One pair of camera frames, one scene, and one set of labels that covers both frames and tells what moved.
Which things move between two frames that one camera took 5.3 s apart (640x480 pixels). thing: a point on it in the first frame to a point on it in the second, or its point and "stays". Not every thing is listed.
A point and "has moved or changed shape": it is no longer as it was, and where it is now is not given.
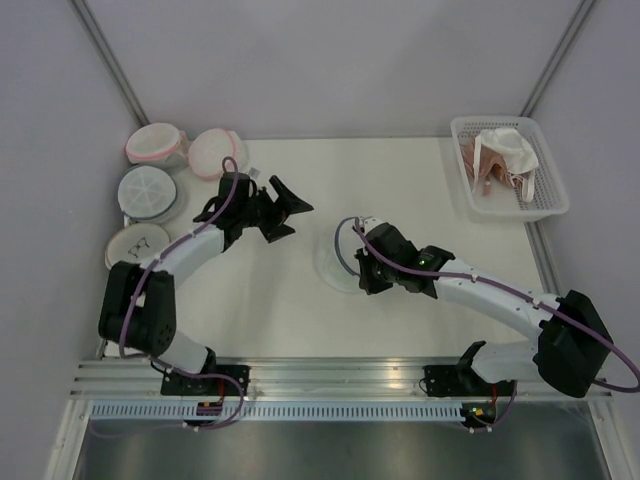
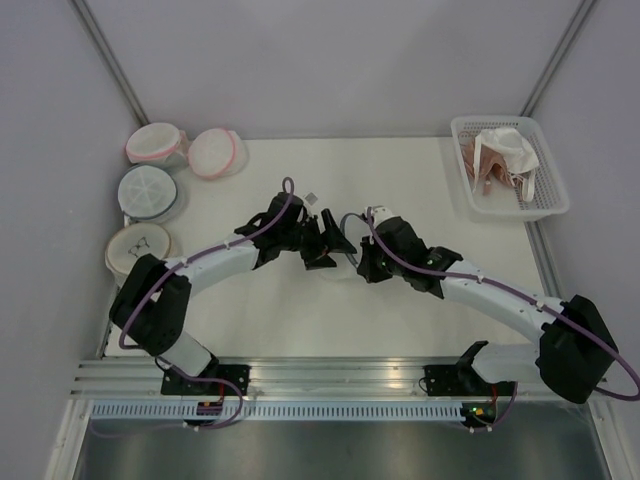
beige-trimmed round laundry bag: x=136 y=242 stays
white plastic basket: x=507 y=203 stays
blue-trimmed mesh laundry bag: x=334 y=253 has moved or changed shape
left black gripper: x=276 y=230 to x=332 y=239
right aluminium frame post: x=559 y=57 stays
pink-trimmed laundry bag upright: x=157 y=145 stays
